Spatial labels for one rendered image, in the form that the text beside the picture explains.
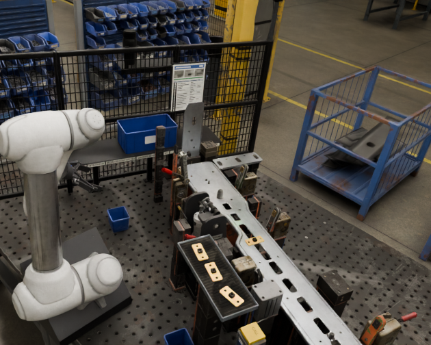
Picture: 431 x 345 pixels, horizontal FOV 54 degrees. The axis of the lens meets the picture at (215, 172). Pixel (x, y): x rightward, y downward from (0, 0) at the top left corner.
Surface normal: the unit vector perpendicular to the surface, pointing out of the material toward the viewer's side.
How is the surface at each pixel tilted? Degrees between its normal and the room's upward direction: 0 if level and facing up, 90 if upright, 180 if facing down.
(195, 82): 90
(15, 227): 0
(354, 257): 0
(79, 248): 42
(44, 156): 87
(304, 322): 0
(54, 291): 78
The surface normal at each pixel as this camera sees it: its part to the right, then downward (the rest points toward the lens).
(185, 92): 0.45, 0.54
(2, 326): 0.11, -0.83
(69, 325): 0.55, -0.32
